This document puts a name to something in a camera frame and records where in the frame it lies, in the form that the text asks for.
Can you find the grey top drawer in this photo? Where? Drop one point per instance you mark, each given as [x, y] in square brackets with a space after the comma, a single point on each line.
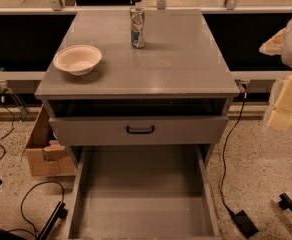
[104, 131]

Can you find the grey drawer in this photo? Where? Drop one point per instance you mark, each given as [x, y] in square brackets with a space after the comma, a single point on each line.
[142, 193]
[104, 131]

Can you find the cardboard box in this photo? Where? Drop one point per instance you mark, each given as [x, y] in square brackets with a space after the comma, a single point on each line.
[45, 155]

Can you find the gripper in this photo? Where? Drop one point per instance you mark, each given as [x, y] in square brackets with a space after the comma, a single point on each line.
[281, 116]

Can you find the white bowl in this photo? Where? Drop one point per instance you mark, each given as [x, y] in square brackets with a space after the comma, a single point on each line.
[77, 60]

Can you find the black power adapter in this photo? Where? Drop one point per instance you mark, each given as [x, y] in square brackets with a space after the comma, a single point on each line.
[245, 224]

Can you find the black bar left floor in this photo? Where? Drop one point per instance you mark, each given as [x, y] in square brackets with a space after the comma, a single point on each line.
[59, 213]

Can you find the grey drawer cabinet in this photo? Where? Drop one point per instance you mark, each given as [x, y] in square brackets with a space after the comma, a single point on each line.
[179, 72]

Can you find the silver blue drink can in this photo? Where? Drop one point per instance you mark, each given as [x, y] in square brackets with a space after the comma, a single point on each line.
[137, 16]

